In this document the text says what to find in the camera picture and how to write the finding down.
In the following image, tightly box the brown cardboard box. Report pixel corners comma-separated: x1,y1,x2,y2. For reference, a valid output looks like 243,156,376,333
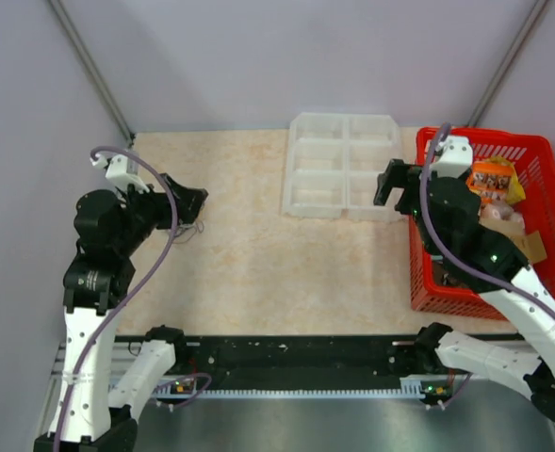
480,218,547,264

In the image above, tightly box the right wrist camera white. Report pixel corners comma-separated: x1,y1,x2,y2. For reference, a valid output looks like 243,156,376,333
430,136,473,179

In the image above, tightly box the red plastic basket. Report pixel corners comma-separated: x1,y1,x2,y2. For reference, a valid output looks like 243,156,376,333
409,127,555,320

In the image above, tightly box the white cable duct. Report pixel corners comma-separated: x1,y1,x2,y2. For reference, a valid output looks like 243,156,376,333
150,378,448,405

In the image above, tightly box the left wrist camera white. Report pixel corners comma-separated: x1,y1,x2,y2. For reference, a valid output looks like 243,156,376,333
105,155,149,193

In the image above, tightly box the yellow snack bag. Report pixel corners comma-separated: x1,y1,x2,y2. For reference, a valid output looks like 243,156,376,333
487,156,526,205

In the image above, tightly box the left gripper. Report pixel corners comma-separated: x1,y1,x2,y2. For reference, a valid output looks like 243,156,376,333
115,171,207,253

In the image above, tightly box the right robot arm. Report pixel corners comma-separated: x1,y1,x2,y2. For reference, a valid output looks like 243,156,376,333
373,159,555,423

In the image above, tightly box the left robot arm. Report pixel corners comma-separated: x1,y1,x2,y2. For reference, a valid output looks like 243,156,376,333
33,173,208,451

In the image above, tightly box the clear plastic compartment tray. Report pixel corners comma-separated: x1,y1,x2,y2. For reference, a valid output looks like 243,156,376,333
282,113,402,223

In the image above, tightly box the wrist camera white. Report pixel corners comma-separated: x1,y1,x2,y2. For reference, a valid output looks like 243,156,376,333
105,155,149,193
430,136,473,179

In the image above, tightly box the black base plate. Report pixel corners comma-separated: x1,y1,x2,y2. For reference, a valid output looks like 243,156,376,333
177,335,426,391

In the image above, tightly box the pink wrapped roll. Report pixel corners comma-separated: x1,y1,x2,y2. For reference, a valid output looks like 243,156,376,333
480,202,526,236

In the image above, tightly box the right corner aluminium post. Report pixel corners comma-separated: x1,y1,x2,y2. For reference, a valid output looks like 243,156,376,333
465,0,551,127

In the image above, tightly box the orange snack package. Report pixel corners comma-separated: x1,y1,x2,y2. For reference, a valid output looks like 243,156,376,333
466,161,514,204

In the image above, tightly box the left corner aluminium post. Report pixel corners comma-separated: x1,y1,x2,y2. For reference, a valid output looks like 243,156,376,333
45,0,135,144

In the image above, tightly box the corner aluminium post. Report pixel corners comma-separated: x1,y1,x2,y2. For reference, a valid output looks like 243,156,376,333
45,0,135,144
465,0,551,127

